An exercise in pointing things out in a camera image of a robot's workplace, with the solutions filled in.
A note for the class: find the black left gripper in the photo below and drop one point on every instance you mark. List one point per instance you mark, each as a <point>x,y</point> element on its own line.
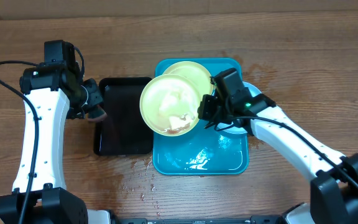
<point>97,99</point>

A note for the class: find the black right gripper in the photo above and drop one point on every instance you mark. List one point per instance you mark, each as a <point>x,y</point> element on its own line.
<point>209,105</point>

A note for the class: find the green and orange sponge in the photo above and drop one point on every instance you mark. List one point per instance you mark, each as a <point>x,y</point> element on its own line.
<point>96,115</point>

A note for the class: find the yellow plate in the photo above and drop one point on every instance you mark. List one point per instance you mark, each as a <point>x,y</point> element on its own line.
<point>194,72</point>
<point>168,105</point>

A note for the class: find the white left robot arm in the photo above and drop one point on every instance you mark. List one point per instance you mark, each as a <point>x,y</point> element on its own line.
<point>39,192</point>

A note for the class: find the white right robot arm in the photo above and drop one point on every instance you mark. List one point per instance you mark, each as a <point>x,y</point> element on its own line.
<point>333,177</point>

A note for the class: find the black rectangular water tray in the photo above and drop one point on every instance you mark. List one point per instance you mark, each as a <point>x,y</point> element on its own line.
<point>123,132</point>

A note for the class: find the teal plastic serving tray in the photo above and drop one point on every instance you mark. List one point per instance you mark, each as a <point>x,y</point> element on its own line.
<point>202,151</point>

